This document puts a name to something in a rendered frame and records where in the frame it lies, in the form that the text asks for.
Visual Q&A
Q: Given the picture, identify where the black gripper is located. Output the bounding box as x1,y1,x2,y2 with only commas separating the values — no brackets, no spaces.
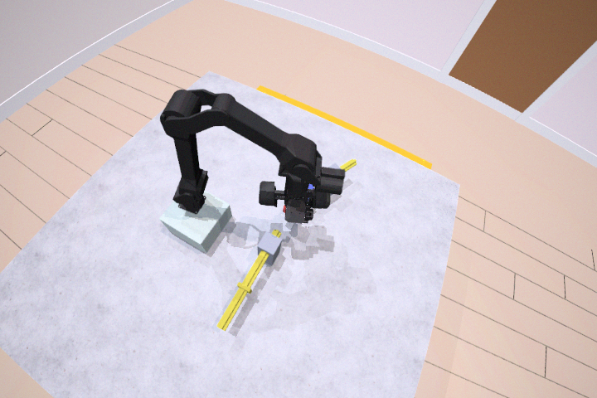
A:
259,181,331,209

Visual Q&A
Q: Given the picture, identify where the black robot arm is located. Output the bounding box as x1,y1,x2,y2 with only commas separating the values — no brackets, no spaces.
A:
160,89,346,223

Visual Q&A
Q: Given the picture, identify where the yellow square bar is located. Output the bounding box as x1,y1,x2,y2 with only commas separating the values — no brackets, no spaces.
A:
217,230,282,331

